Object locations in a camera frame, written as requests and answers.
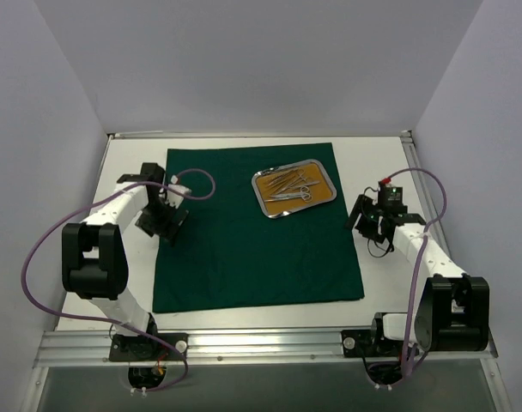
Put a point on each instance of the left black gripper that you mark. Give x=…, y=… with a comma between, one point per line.
x=166, y=220

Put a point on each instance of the silver needle holder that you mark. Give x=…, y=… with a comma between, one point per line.
x=300, y=180

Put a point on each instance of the green surgical cloth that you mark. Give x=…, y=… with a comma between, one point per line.
x=228, y=254

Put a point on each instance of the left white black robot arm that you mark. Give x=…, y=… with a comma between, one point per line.
x=94, y=262

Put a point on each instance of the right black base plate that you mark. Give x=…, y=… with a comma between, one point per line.
x=369, y=343

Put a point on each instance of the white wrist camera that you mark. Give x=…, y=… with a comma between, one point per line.
x=386, y=187
x=176, y=193

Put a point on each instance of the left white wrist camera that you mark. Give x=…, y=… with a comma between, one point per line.
x=176, y=193

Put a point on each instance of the front aluminium rail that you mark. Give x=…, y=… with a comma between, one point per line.
x=90, y=348

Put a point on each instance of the silver forceps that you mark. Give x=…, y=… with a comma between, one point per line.
x=280, y=179

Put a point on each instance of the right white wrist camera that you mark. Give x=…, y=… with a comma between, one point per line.
x=386, y=187

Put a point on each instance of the silver surgical scissors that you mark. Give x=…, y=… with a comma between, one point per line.
x=302, y=192

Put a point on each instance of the metal tray yellow liner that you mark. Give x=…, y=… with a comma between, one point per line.
x=324, y=192

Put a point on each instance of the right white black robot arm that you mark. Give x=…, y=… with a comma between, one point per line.
x=451, y=313

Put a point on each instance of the right aluminium rail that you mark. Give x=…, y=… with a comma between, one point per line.
x=428, y=189

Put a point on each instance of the back aluminium rail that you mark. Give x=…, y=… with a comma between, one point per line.
x=163, y=134

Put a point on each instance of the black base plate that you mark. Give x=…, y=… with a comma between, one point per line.
x=141, y=348
x=369, y=343

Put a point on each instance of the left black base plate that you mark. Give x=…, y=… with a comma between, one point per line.
x=141, y=348

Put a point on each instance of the aluminium rail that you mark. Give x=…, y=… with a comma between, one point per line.
x=163, y=134
x=90, y=348
x=428, y=189

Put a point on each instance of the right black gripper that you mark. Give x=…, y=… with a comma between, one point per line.
x=368, y=219

